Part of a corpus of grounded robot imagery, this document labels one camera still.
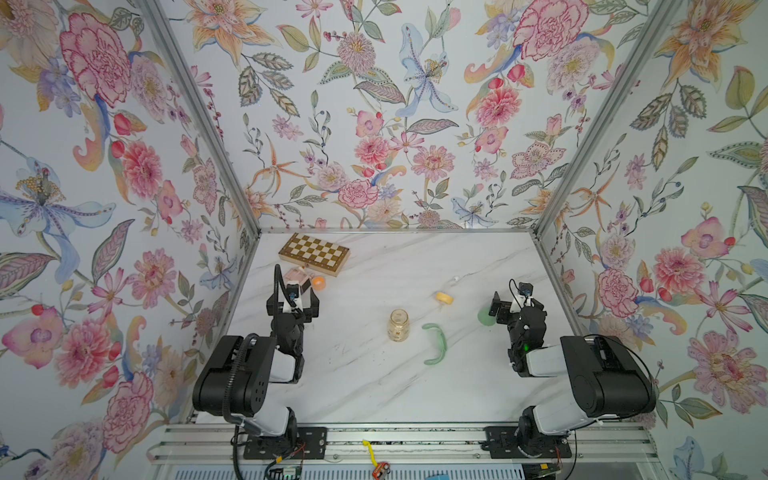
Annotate pink black cube box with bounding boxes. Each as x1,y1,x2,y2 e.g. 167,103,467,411
283,267,312,292

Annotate yellow collar with nipple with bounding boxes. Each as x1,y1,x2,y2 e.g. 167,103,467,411
434,276,460,305

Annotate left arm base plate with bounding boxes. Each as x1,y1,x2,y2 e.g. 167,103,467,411
242,426,328,460

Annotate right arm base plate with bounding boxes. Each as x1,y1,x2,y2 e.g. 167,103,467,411
480,425,573,461

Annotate green bottle cap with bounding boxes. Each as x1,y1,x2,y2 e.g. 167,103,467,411
477,307,496,327

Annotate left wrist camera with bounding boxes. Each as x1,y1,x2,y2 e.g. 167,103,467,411
283,283,302,311

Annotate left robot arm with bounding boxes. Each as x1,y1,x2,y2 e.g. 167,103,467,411
192,266,319,439

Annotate wooden chess board box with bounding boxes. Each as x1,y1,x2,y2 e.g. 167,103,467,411
278,233,350,277

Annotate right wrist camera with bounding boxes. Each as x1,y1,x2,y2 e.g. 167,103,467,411
509,279,533,308

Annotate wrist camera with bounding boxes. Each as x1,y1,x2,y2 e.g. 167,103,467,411
509,279,533,308
283,283,302,311

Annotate aluminium mounting rail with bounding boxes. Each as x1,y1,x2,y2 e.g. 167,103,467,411
146,421,661,466

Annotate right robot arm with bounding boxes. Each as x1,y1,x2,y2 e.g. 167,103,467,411
488,293,657,458

